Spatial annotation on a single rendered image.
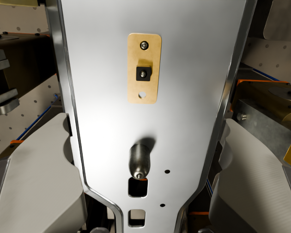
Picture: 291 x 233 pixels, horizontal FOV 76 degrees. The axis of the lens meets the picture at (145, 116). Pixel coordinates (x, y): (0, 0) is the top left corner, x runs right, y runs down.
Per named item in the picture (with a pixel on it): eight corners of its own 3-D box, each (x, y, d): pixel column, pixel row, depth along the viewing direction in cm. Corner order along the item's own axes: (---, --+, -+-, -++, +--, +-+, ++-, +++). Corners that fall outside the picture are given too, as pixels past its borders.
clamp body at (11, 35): (93, 52, 50) (15, 110, 19) (56, 50, 50) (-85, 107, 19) (91, 24, 47) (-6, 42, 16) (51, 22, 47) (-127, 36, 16)
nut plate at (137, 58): (155, 103, 25) (156, 107, 24) (127, 102, 25) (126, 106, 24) (161, 34, 21) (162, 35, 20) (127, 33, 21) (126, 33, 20)
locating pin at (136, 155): (148, 154, 31) (150, 186, 25) (129, 153, 31) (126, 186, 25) (149, 138, 29) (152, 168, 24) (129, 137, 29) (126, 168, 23)
